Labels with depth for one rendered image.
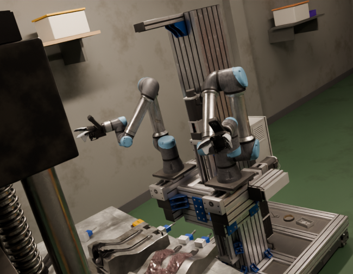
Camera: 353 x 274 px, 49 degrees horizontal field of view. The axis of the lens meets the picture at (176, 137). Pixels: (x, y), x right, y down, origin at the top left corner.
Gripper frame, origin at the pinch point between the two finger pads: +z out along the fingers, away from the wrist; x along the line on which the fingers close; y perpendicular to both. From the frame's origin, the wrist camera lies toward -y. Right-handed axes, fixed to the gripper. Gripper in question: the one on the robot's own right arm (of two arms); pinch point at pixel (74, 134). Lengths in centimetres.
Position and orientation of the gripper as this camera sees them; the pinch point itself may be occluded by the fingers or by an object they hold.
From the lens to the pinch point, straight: 263.8
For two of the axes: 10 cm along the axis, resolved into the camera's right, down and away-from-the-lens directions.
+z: -9.2, 3.0, -2.4
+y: 1.9, 9.0, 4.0
